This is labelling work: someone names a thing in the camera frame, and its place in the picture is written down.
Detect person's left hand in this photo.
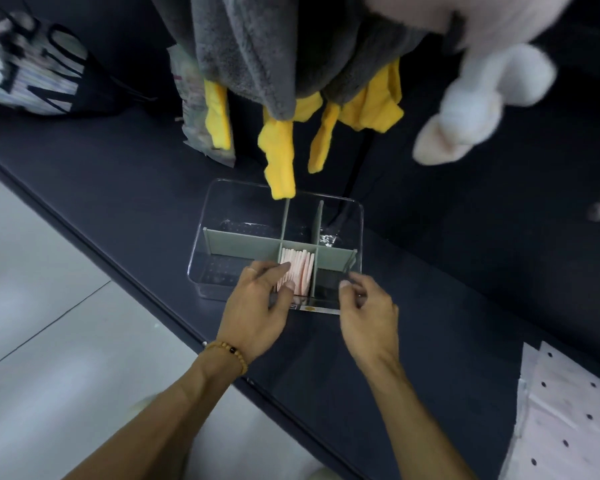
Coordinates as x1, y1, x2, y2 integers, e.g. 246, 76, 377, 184
215, 259, 297, 365

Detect person's right hand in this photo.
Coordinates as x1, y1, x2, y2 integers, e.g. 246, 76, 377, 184
337, 272, 401, 375

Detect pink bags row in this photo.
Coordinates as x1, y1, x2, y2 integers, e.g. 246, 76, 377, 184
305, 250, 317, 298

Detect clear plastic organizer box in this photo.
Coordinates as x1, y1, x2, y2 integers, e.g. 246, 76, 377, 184
186, 178, 365, 315

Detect stack of polka dot bags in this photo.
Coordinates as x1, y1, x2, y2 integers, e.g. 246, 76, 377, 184
497, 341, 600, 480

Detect person's right forearm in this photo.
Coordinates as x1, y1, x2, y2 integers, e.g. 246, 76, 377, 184
365, 362, 476, 480

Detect person's left forearm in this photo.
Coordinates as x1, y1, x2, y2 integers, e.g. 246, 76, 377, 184
65, 354, 246, 480

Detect dark blue sofa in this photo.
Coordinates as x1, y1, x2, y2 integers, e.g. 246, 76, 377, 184
0, 0, 600, 480

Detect pink plush toy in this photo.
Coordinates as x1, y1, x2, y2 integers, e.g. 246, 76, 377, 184
365, 0, 576, 167

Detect grey plush toy yellow feet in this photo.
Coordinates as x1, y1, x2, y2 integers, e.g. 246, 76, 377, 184
147, 0, 431, 201

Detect zebra striped bag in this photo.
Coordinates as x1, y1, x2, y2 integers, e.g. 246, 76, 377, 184
0, 9, 89, 117

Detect brown bead bracelet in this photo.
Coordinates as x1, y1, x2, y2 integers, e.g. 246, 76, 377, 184
199, 341, 249, 378

